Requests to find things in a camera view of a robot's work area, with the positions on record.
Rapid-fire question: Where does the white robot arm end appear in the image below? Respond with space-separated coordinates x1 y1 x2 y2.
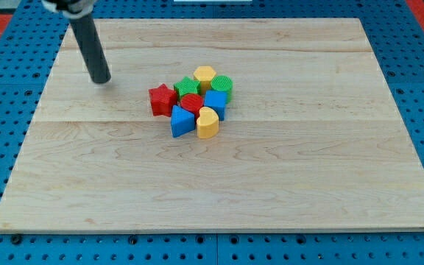
41 0 97 19

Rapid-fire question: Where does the blue triangle block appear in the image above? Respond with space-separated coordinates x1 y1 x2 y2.
170 105 196 138

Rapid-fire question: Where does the yellow heart block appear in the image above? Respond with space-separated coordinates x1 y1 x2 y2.
196 107 219 139

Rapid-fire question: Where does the blue cube block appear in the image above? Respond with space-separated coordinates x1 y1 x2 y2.
204 90 227 121

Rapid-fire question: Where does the red cylinder block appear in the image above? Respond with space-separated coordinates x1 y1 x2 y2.
180 93 204 119

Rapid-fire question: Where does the green cylinder block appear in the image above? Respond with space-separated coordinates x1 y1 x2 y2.
211 75 233 104

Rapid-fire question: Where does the green star block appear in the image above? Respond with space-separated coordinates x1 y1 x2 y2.
174 77 200 99

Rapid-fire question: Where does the yellow hexagon block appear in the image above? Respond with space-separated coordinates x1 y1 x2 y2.
193 66 216 95

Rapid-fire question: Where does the red star block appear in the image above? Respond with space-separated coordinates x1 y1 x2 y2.
148 84 177 117

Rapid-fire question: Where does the light wooden board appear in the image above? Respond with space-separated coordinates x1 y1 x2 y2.
0 18 424 234

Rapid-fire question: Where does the dark grey cylindrical robot stylus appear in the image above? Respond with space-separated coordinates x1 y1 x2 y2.
69 13 111 84

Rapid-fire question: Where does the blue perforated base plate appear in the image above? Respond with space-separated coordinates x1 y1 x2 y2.
0 1 424 264

